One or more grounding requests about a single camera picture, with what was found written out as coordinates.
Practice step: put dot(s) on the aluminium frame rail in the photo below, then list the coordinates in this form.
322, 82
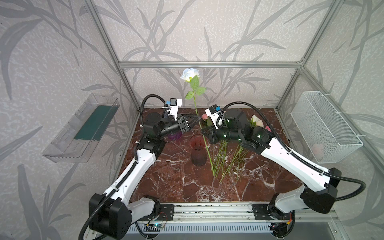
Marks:
142, 64

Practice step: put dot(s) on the clear plastic wall tray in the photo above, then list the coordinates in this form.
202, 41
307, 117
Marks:
79, 138

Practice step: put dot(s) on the flower bunch on table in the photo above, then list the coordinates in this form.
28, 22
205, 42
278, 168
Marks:
224, 160

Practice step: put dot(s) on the blue purple glass vase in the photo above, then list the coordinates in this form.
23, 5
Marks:
174, 137

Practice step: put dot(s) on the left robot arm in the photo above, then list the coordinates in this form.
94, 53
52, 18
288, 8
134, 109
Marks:
112, 213

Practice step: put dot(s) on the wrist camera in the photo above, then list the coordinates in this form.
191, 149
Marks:
171, 108
214, 112

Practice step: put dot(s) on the red smoky glass vase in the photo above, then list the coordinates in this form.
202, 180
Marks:
198, 150

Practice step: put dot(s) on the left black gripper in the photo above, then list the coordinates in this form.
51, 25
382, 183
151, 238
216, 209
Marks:
183, 123

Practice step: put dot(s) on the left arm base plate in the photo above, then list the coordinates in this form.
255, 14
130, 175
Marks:
163, 212

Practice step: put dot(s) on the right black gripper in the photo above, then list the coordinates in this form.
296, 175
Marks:
214, 135

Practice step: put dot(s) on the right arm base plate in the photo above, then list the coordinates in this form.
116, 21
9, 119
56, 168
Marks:
264, 212

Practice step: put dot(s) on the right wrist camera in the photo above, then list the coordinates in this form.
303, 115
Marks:
214, 112

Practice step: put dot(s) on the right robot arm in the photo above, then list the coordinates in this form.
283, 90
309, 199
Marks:
321, 187

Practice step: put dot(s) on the white wire mesh basket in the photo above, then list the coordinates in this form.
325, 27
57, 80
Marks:
329, 137

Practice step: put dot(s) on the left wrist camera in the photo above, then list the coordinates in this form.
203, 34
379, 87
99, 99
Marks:
171, 108

